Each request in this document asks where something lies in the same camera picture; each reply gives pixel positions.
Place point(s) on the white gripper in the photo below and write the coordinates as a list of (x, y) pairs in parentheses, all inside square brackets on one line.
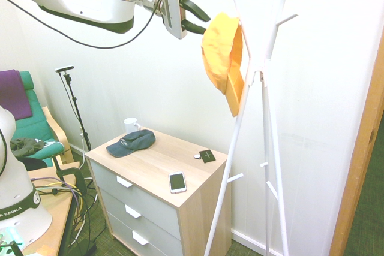
[(175, 10)]

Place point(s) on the yellow cap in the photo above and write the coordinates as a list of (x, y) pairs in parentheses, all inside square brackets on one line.
[(217, 46)]

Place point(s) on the navy blue cap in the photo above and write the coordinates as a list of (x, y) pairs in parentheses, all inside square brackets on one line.
[(132, 143)]

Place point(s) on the white coat rack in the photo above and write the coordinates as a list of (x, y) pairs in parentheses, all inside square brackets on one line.
[(258, 64)]

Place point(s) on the white mug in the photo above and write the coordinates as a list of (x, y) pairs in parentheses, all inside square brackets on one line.
[(130, 124)]

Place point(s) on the small round white disc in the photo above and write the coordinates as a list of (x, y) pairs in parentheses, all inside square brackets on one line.
[(197, 156)]

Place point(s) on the black square pad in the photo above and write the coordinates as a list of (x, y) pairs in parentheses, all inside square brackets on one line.
[(207, 156)]

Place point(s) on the white smartphone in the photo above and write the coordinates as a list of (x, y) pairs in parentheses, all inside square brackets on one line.
[(177, 182)]

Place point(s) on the green wooden armchair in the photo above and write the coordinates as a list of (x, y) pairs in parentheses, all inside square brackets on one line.
[(39, 124)]

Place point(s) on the light wood drawer chest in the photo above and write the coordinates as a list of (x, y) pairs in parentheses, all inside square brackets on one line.
[(144, 205)]

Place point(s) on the black screw clamp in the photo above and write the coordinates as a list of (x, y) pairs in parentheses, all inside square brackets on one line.
[(78, 178)]

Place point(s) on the purple cloth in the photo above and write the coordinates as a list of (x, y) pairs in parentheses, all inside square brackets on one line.
[(12, 94)]

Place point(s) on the dark crumpled garment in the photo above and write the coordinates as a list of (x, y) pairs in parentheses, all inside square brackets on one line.
[(27, 145)]

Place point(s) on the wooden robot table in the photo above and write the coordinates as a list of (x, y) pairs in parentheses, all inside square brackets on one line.
[(54, 217)]

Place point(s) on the small exterior camera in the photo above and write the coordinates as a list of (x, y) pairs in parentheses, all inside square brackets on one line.
[(64, 69)]

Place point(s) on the black camera tripod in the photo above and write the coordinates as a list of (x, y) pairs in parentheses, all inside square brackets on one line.
[(76, 109)]

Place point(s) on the white wall plug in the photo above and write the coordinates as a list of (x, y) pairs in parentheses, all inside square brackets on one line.
[(82, 136)]

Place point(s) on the wooden door frame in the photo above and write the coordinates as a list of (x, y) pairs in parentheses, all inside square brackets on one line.
[(360, 148)]

